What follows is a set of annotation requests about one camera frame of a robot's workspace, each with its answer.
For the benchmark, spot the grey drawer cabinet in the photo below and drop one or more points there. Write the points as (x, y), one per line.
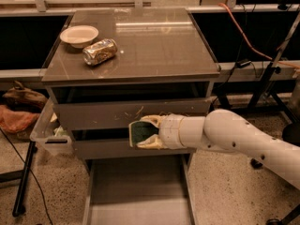
(160, 56)

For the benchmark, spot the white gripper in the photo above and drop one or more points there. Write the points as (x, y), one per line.
(171, 131)

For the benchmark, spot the black stand frame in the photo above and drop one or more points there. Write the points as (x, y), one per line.
(265, 86)

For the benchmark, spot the green yellow sponge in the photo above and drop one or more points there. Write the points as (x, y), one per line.
(139, 131)

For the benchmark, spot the brown bag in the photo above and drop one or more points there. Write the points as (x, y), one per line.
(20, 97)

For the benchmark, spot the clear plastic storage bin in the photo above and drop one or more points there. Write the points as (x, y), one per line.
(48, 133)

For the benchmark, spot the black power adapter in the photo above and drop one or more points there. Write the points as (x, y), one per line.
(242, 63)

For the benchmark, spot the black table leg stand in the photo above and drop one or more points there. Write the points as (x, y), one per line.
(19, 208)

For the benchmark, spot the orange cloth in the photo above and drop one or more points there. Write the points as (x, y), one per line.
(14, 122)

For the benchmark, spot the crushed gold soda can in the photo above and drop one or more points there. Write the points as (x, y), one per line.
(99, 52)

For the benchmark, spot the white paper bowl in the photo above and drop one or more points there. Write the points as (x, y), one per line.
(79, 36)

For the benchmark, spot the black office chair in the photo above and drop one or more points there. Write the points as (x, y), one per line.
(290, 134)

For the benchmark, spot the grey middle drawer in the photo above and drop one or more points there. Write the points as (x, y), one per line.
(118, 148)

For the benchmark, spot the grey open bottom drawer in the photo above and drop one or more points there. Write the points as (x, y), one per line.
(140, 191)

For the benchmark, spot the grey top drawer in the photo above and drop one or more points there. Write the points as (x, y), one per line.
(118, 114)

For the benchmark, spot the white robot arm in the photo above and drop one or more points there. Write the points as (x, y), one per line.
(220, 131)

